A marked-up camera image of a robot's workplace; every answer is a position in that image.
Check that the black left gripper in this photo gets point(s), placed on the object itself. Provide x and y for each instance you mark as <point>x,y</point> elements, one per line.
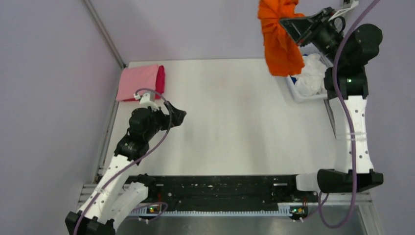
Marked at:
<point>177,115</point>

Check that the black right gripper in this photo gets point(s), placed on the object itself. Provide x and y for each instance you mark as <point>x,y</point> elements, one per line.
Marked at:
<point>297,27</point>

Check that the orange t shirt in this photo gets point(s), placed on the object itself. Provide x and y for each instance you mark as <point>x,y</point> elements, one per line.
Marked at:
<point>282,55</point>

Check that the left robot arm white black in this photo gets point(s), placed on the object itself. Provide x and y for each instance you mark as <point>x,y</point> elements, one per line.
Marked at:
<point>106,208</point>

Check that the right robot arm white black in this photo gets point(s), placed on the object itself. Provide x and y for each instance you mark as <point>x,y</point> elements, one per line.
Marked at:
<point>347,89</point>

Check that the white plastic basket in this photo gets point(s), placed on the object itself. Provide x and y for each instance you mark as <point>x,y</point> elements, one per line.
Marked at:
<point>295,95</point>

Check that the crimson folded t shirt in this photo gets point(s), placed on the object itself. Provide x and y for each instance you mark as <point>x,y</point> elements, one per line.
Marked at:
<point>160,82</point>

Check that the blue t shirt in basket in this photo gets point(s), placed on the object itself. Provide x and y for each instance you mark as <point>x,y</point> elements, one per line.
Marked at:
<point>294,80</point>

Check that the white crumpled t shirt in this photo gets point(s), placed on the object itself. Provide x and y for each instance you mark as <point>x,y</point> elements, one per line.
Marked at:
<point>310,81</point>

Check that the pink folded t shirt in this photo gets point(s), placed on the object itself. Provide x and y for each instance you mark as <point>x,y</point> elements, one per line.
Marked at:
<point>135,78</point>

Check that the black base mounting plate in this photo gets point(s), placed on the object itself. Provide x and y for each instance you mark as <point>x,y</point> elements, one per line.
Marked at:
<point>252,193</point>

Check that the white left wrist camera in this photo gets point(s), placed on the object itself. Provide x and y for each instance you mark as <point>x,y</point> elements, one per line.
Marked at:
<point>146,101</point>

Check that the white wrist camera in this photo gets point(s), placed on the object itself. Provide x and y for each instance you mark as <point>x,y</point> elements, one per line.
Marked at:
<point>146,101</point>
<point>346,6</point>

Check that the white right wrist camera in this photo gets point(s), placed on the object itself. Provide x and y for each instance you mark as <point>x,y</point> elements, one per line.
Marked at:
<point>346,6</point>

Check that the white slotted cable duct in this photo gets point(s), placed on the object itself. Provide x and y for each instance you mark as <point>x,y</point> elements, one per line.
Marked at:
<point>281,211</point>

